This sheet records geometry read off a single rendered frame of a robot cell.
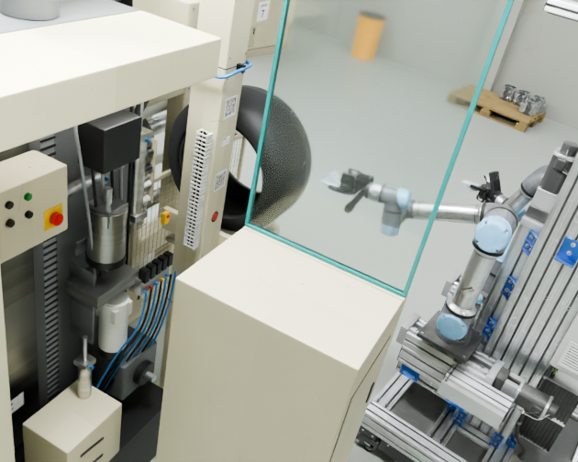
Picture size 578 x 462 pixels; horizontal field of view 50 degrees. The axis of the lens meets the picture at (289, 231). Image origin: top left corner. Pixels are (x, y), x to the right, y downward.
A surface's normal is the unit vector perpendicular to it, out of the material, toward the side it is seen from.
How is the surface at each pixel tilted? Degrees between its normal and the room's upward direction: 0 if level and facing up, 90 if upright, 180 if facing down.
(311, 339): 0
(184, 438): 90
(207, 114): 90
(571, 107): 90
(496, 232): 82
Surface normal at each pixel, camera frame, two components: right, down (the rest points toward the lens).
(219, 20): -0.46, 0.40
